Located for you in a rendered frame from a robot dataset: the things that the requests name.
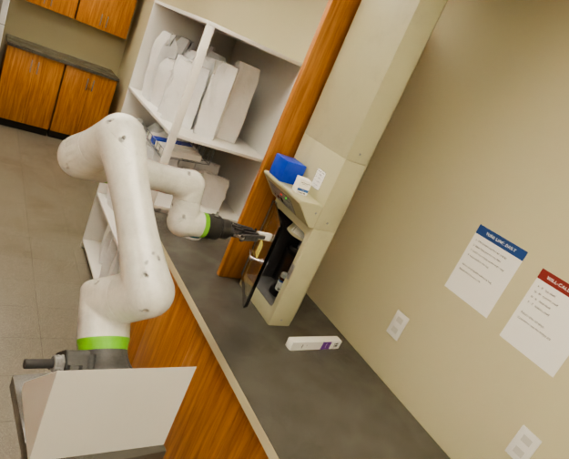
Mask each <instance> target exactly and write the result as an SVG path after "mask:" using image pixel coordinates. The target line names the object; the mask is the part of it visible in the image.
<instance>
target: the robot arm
mask: <svg viewBox="0 0 569 459"><path fill-rule="evenodd" d="M57 161H58V164H59V166H60V167H61V169H62V170H64V171H65V173H66V174H67V175H69V176H71V177H73V178H76V179H84V180H89V181H95V182H100V183H107V184H108V187H109V192H110V197H111V201H112V206H113V211H114V216H115V222H116V228H117V243H118V253H119V265H120V273H118V274H115V275H110V276H106V277H102V278H97V279H93V280H88V281H86V282H85V283H84V284H83V285H82V286H81V288H80V293H79V304H78V318H77V333H76V344H77V350H64V351H61V352H57V353H56V355H53V356H52V358H51V359H24V362H23V369H48V370H50V371H51V372H56V371H65V370H70V371H77V370H108V369H133V368H132V366H131V364H130V362H129V359H128V354H127V348H128V344H129V341H130V323H131V322H135V321H143V320H147V319H152V318H156V317H158V316H160V315H161V314H163V313H164V312H166V311H167V310H168V309H169V307H170V306H171V304H172V302H173V300H174V298H175V285H174V282H173V280H172V277H171V274H170V271H169V268H168V264H167V261H166V258H165V254H164V251H163V248H162V244H161V241H160V237H159V234H158V229H157V222H156V218H155V213H154V208H153V203H152V198H151V191H150V190H155V191H159V192H163V193H166V194H169V195H173V199H172V201H171V205H170V209H169V212H168V217H167V225H168V229H169V230H170V231H171V232H172V233H173V234H174V235H176V236H179V237H199V238H204V239H207V240H208V239H210V240H217V239H224V240H225V239H227V238H228V237H230V236H231V237H232V238H239V241H241V242H242V241H258V240H266V241H270V240H271V238H272V236H273V235H272V234H271V233H268V232H262V231H257V229H256V228H255V229H253V228H251V227H248V226H244V225H241V224H238V223H235V222H233V221H230V220H229V219H223V218H221V216H220V215H219V211H217V213H216V214H214V213H212V214H210V213H206V212H201V211H200V205H201V201H202V198H203V194H204V191H205V187H206V183H205V180H204V178H203V177H202V175H201V174H200V173H198V172H197V171H196V170H192V169H184V168H176V167H172V166H169V165H165V164H162V163H159V162H156V161H154V160H151V159H149V158H147V138H146V132H145V129H144V128H143V126H142V125H141V123H140V122H139V121H138V120H137V119H136V118H134V117H132V116H130V115H129V114H125V113H114V114H110V115H108V116H106V117H104V118H103V119H101V120H100V121H99V122H97V123H96V124H95V125H94V126H92V127H90V128H88V129H86V130H84V131H82V132H79V133H77V134H75V135H72V136H70V137H68V138H66V139H64V140H63V141H62V142H61V144H60V145H59V147H58V150H57Z"/></svg>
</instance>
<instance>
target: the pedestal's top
mask: <svg viewBox="0 0 569 459"><path fill-rule="evenodd" d="M49 373H51V372H48V373H36V374H23V375H13V376H12V380H11V382H10V386H9V388H10V393H11V399H12V405H13V410H14V415H15V425H16V430H17V436H18V442H19V446H20V452H21V457H22V459H27V449H26V438H25V419H24V410H23V400H22V388H23V385H24V382H27V381H30V380H33V379H35V378H38V377H41V376H44V375H46V374H49ZM165 453H166V448H165V446H164V445H163V444H162V445H155V446H149V447H141V448H134V449H127V450H120V451H114V452H106V453H100V454H87V455H79V456H72V457H66V458H58V459H163V457H164V455H165Z"/></svg>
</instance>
